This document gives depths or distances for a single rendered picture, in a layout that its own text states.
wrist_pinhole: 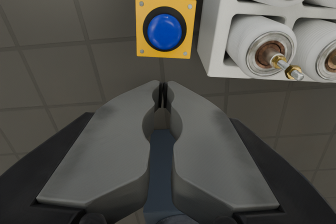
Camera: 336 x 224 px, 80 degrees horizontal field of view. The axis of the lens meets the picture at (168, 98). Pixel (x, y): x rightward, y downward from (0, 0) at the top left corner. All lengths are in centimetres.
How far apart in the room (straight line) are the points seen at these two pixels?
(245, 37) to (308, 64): 12
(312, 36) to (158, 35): 28
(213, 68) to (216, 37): 6
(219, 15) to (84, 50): 40
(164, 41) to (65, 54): 46
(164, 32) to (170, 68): 38
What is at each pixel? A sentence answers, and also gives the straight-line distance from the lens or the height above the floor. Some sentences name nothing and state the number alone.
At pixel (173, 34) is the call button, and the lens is 25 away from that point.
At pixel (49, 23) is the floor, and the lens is 66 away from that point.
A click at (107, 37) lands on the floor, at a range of 61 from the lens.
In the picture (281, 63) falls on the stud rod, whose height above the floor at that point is 30.
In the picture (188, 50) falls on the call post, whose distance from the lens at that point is 27.
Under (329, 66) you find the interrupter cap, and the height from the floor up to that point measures 25.
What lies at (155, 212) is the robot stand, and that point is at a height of 30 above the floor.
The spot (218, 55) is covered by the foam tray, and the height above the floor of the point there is 18.
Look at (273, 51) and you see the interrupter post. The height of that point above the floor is 27.
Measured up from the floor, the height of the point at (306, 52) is 24.
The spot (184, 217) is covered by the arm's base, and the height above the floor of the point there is 31.
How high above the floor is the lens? 57
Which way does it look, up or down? 59 degrees down
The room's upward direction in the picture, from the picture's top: 179 degrees clockwise
